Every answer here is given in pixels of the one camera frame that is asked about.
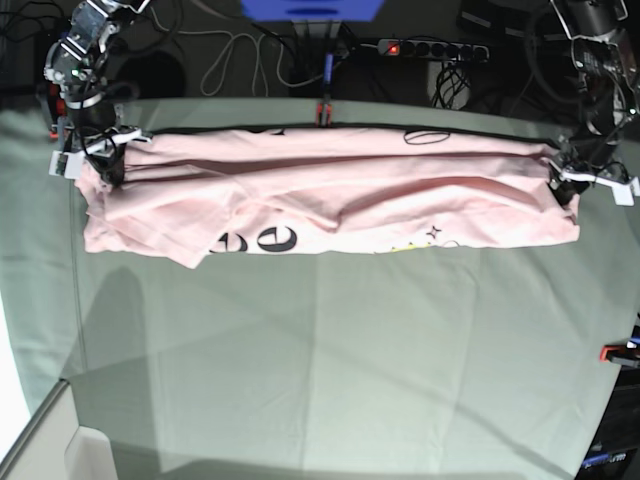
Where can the blue box top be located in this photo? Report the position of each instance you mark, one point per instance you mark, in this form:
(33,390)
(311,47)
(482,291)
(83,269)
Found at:
(292,10)

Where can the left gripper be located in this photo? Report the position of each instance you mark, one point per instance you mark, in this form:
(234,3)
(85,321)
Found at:
(582,161)

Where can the red clamp right edge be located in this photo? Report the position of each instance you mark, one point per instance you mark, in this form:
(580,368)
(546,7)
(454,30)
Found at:
(622,354)

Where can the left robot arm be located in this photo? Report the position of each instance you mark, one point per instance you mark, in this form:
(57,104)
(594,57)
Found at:
(607,98)

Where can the white bin corner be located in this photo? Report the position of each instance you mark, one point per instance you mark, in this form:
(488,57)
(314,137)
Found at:
(89,456)

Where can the pink t-shirt black print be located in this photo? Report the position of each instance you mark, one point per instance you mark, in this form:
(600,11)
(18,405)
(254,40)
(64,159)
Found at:
(311,191)

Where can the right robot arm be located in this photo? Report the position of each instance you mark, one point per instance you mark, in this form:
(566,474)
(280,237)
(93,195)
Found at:
(76,62)

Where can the black power strip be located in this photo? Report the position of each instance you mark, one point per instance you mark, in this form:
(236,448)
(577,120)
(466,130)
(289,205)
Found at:
(434,50)

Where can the red clamp left edge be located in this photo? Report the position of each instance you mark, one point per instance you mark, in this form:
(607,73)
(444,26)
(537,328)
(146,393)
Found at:
(52,105)

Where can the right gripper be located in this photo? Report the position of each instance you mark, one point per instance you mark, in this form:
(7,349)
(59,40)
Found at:
(92,134)

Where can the red clamp top centre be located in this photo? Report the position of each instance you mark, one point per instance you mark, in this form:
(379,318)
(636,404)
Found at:
(323,114)

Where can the red clamp edge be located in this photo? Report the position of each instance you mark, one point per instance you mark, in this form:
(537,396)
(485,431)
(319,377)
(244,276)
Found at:
(52,105)
(622,354)

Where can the blue clamp handle centre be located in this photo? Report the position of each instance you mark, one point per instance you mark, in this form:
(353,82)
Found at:
(328,69)

